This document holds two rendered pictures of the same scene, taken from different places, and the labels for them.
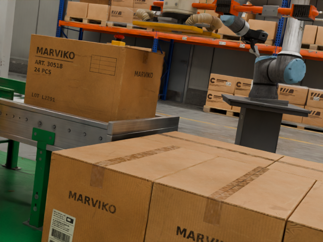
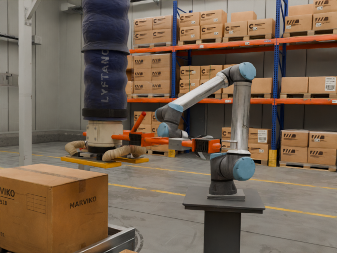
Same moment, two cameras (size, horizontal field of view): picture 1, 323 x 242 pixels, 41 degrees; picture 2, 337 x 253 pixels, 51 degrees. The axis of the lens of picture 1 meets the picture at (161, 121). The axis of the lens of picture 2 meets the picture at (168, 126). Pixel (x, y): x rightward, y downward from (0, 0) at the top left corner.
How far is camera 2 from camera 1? 81 cm
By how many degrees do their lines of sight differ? 8
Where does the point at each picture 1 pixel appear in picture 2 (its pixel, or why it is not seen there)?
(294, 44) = (239, 142)
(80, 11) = not seen: hidden behind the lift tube
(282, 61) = (230, 160)
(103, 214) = not seen: outside the picture
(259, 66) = (213, 164)
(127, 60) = (56, 198)
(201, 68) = (215, 122)
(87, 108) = (29, 245)
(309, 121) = (313, 161)
